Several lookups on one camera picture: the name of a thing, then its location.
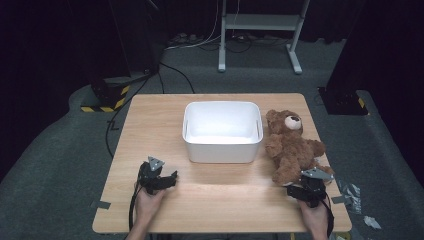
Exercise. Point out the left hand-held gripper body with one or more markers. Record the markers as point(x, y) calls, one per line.
point(149, 180)

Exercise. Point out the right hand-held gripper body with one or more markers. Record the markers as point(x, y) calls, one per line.
point(314, 191)

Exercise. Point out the brown teddy bear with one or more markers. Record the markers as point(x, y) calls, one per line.
point(289, 146)

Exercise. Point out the white plastic bin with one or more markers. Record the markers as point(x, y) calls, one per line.
point(221, 133)

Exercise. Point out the person's left hand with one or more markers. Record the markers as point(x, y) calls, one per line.
point(146, 204)

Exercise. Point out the person's right hand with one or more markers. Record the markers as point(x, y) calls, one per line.
point(314, 217)

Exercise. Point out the grey tape strip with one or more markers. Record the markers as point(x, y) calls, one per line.
point(339, 200)
point(100, 204)

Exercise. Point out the crumpled clear plastic wrap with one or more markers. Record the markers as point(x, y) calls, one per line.
point(351, 196)

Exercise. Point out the crumpled white scrap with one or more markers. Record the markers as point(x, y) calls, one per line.
point(371, 222)

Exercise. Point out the black base with striped edge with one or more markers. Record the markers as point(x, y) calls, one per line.
point(106, 96)

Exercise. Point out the black base with yellow mark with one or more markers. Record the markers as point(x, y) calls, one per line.
point(343, 101)

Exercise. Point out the power strip with plugs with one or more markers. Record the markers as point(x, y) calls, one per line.
point(183, 37)

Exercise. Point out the white metal stand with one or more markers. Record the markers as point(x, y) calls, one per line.
point(261, 21)

